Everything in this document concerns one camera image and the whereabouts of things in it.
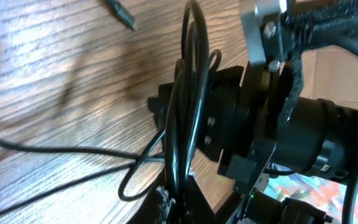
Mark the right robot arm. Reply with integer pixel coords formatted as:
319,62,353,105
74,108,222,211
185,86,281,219
184,66,358,223

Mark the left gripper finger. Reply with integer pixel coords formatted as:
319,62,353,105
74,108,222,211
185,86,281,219
135,171,216,224

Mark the black USB cable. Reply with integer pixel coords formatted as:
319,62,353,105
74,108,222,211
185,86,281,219
0,0,167,222
116,0,223,202

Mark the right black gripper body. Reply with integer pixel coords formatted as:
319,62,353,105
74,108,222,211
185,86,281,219
147,65,278,193

